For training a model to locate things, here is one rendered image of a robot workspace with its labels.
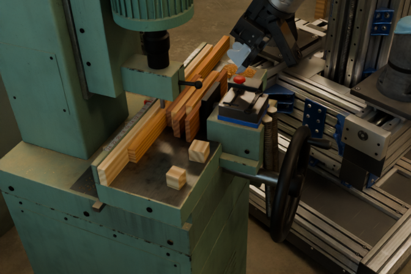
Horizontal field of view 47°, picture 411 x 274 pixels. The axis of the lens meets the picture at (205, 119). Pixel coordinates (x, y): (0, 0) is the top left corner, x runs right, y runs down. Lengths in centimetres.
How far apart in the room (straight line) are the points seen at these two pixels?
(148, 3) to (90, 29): 18
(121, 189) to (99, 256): 35
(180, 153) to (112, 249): 33
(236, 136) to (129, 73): 29
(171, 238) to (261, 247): 98
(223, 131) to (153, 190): 22
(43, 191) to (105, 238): 20
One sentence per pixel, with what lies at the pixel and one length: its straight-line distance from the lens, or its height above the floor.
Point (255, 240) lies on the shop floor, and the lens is 210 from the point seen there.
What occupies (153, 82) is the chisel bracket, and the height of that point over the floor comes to 105.
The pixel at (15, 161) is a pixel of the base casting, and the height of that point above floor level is 80.
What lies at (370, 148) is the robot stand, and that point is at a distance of 148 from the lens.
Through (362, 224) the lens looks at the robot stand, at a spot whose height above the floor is 21.
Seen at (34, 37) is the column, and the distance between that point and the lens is 114.
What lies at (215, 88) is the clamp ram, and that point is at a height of 99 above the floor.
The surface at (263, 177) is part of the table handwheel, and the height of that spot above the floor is 82.
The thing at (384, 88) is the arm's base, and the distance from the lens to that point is 152.
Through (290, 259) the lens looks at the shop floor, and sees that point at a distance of 205.
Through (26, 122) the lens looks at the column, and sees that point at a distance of 134.
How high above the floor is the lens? 163
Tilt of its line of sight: 37 degrees down
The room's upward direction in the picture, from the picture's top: 2 degrees counter-clockwise
